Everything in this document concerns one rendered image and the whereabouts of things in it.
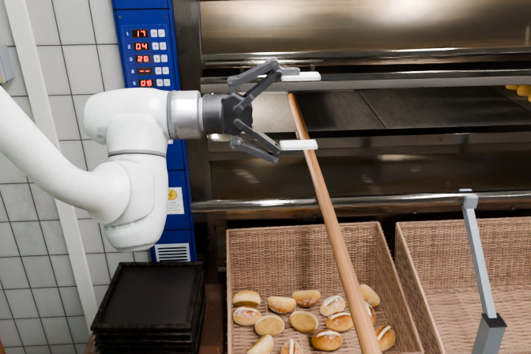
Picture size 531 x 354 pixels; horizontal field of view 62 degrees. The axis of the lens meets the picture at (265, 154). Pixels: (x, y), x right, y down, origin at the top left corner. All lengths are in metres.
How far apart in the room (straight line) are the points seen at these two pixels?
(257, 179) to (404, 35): 0.65
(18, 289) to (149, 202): 1.26
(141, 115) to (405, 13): 0.91
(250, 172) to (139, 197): 0.81
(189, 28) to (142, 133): 0.62
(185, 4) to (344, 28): 0.46
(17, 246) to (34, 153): 1.18
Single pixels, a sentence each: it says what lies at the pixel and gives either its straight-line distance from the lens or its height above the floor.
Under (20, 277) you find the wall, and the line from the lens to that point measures 1.93.
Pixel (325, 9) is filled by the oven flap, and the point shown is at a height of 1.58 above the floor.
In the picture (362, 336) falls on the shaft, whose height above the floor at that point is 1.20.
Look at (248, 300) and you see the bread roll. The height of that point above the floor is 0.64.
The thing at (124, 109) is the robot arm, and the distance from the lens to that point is 0.81.
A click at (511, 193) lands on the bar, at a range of 1.32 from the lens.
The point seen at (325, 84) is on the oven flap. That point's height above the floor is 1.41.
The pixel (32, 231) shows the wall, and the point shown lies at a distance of 1.78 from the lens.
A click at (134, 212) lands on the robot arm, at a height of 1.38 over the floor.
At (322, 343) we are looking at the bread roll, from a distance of 1.53.
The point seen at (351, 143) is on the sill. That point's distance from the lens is 1.51.
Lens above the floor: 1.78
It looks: 26 degrees down
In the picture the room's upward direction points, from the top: 1 degrees counter-clockwise
